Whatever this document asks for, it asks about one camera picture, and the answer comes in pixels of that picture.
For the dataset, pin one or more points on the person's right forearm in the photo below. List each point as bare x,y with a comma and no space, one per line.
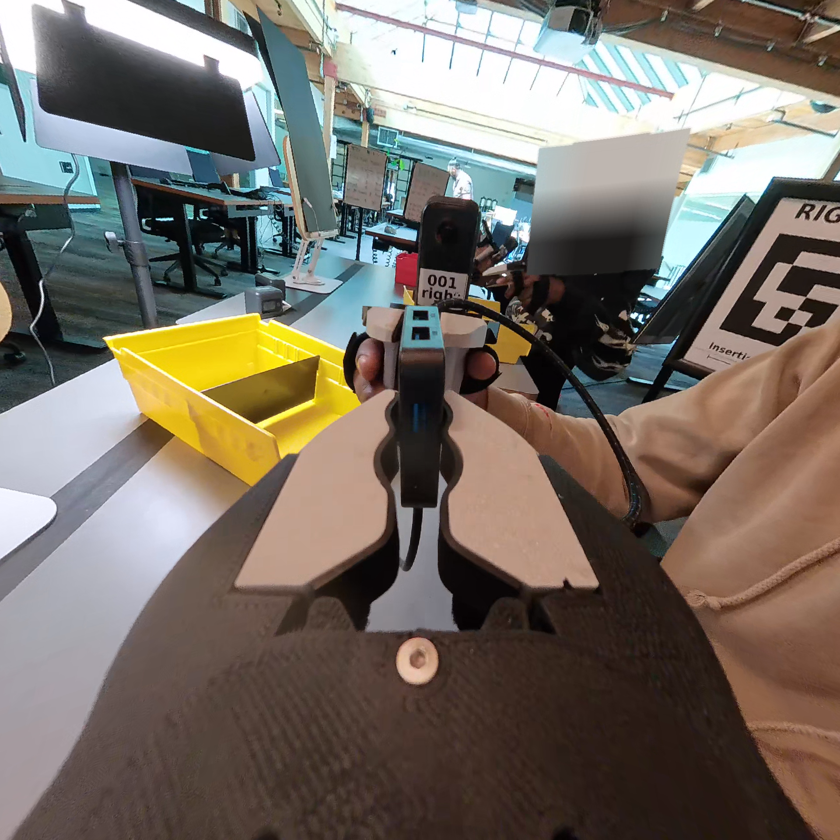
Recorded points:
689,426

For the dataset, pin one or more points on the person's right hand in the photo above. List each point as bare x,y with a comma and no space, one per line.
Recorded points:
371,367

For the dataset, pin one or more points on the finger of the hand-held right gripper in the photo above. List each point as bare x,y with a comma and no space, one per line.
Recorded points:
382,325
467,331

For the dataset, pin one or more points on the red storage bin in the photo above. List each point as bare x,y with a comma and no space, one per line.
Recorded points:
407,270

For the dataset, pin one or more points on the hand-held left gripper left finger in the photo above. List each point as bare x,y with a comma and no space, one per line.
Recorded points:
328,505

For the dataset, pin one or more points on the whiteboard with writing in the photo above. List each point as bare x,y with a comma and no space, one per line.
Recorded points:
426,190
364,177

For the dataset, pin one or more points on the small grey device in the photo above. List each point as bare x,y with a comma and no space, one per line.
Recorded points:
266,298

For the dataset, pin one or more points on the white tablet stand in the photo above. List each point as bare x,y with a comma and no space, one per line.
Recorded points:
23,518

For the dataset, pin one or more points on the yellow storage bin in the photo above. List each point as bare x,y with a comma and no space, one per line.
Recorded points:
197,420

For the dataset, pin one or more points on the black office chair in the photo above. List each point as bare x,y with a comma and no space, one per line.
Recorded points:
197,236

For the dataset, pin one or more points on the black bin divider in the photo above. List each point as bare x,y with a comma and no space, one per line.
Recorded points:
262,390

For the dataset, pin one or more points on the wooden framed panel with stand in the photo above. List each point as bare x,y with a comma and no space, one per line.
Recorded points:
308,164

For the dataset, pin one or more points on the person's torso in beige hoodie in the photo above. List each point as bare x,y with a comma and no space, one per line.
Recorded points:
787,656

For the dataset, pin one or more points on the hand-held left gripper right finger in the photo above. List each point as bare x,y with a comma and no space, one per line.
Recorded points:
512,505

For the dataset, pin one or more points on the black display board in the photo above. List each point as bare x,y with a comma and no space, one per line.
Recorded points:
695,282

